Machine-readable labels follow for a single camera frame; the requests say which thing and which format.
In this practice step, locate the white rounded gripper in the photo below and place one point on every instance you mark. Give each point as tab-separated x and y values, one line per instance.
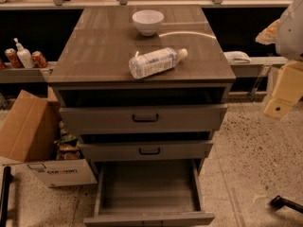
291	35

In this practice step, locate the clear plastic water bottle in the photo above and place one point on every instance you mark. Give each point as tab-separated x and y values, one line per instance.
142	66

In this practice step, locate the grey top drawer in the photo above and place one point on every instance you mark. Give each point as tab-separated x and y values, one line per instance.
144	119

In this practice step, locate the grey middle drawer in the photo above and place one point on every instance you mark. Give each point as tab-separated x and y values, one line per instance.
143	151

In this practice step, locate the grey drawer cabinet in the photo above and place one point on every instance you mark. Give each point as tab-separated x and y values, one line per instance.
93	69

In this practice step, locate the grey open bottom drawer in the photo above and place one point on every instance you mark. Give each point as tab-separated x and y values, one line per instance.
164	193

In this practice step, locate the white pump soap bottle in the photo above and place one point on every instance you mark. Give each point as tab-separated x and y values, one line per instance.
24	55

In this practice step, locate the grey low shelf right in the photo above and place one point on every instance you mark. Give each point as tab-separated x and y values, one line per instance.
253	68

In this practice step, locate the grey low shelf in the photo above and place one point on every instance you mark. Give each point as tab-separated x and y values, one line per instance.
23	75
253	68

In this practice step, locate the folded white cloth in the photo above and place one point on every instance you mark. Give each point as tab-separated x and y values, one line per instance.
237	57

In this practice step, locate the white ceramic bowl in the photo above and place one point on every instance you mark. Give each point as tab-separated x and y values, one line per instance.
148	21

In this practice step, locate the black chair leg right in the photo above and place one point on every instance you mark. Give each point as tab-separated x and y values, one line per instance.
278	202

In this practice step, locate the snack bags in box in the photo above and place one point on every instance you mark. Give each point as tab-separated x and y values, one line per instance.
68	145

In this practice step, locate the red soda can right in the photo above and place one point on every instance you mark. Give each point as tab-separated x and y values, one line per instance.
40	59

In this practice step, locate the red soda can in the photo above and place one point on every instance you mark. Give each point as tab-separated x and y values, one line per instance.
13	58
40	59

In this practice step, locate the brown cardboard box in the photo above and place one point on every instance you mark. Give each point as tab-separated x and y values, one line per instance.
28	136

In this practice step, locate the red soda can left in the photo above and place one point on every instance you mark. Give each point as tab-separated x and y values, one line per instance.
13	58

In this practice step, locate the grey low shelf left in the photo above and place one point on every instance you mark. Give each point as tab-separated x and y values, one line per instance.
23	75

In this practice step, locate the dark red can edge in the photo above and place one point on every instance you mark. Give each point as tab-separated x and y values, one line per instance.
2	65

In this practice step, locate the black bar at left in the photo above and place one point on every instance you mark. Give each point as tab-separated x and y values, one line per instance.
4	199

